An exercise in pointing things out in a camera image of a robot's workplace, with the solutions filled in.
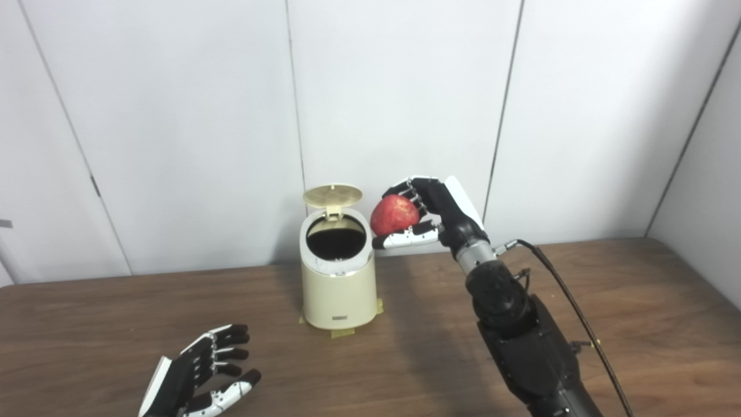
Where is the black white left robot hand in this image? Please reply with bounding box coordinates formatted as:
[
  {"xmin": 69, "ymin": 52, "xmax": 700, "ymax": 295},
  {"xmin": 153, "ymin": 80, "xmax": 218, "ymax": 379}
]
[{"xmin": 138, "ymin": 324, "xmax": 262, "ymax": 417}]

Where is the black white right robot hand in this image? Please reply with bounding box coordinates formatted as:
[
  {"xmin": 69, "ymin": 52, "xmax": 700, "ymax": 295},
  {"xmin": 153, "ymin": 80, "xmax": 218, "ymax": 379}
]
[{"xmin": 372, "ymin": 175, "xmax": 490, "ymax": 258}]

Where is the red apple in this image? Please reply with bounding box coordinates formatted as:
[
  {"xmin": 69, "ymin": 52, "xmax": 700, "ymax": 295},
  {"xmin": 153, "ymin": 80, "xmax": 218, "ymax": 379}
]
[{"xmin": 370, "ymin": 195, "xmax": 420, "ymax": 237}]

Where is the cream-colored round bin lid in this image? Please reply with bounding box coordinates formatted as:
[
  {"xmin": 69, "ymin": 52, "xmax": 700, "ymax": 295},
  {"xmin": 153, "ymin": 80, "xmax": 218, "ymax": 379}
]
[{"xmin": 303, "ymin": 184, "xmax": 364, "ymax": 221}]

